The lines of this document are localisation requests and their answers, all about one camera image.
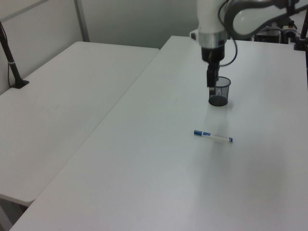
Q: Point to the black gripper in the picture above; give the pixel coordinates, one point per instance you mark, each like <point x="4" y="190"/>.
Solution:
<point x="213" y="54"/>

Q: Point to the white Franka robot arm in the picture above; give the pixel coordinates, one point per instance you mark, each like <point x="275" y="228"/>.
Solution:
<point x="209" y="16"/>

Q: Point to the blue and white marker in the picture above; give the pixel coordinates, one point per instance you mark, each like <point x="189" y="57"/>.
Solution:
<point x="213" y="136"/>

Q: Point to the black mesh pen cup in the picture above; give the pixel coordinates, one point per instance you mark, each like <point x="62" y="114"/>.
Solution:
<point x="222" y="93"/>

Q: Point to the black background equipment box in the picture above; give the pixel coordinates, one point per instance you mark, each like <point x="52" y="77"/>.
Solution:
<point x="268" y="36"/>

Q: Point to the black camera stand pole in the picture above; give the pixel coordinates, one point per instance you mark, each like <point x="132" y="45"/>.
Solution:
<point x="10" y="61"/>
<point x="302" y="33"/>

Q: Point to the grey partition frame post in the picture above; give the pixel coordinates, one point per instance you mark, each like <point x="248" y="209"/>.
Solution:
<point x="83" y="19"/>

